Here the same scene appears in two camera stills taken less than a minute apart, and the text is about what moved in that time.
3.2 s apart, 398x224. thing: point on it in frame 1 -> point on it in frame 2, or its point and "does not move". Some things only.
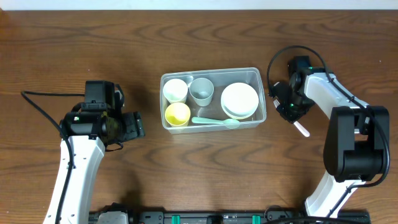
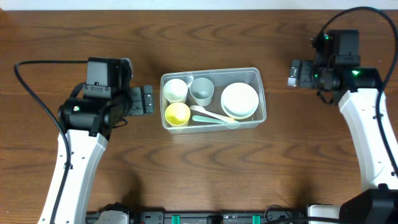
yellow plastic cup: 178,114 does not move
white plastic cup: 175,91 does not move
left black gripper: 133,125 -> 137,100
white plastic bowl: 239,100 does not move
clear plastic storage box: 203,100 does not move
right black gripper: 286,111 -> 306,73
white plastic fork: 305,132 -> 212,114
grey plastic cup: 201,89 does not move
